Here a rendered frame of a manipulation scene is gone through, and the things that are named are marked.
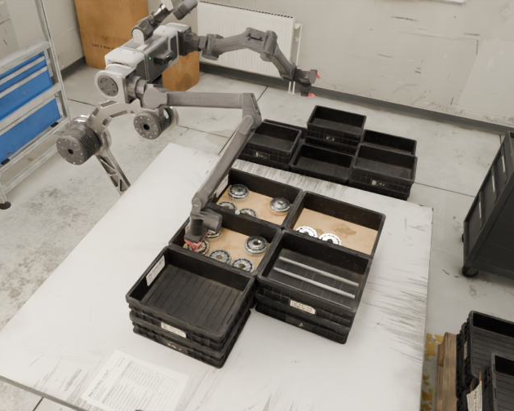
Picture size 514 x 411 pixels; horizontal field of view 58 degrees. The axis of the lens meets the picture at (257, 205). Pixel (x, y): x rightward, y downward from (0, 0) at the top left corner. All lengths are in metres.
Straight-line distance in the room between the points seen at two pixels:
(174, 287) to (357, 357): 0.78
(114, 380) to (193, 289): 0.43
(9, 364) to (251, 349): 0.90
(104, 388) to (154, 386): 0.18
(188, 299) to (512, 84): 3.84
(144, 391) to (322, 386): 0.65
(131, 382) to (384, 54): 3.84
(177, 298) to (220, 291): 0.17
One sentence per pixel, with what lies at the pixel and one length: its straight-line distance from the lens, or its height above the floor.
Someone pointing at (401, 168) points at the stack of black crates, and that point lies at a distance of 3.30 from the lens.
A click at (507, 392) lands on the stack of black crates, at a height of 0.49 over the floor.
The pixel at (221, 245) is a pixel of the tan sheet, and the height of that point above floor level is 0.83.
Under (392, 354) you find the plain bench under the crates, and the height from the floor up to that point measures 0.70.
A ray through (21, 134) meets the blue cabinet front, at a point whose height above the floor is 0.42.
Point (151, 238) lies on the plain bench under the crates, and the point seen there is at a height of 0.70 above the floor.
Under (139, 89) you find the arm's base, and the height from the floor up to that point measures 1.46.
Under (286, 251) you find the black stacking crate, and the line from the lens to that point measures 2.04.
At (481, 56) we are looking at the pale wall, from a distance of 4.81.
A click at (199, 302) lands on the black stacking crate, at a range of 1.85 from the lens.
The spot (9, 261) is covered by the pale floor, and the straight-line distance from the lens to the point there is 3.38.
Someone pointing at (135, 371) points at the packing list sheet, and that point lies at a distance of 1.87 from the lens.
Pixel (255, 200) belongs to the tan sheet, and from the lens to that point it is 2.28.
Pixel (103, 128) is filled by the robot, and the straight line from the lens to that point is 2.58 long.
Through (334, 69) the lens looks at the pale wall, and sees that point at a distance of 4.93.
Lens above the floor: 2.31
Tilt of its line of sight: 41 degrees down
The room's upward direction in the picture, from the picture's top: 4 degrees clockwise
